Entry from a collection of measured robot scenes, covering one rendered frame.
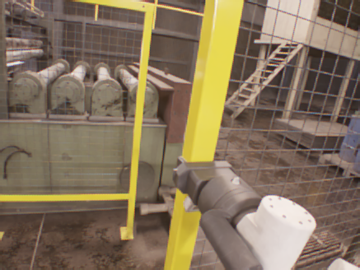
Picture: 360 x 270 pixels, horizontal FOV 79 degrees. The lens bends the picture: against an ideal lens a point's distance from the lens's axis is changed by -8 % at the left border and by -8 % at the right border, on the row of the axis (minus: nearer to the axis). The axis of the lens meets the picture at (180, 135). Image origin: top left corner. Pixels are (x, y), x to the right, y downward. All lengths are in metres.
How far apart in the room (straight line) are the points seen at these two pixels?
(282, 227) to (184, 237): 0.32
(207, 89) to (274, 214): 0.24
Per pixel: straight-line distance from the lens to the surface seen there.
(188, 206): 0.46
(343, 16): 10.10
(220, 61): 0.42
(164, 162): 2.45
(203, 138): 0.44
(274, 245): 0.29
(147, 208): 2.19
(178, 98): 2.14
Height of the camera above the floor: 1.54
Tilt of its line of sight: 18 degrees down
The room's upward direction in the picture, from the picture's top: 9 degrees clockwise
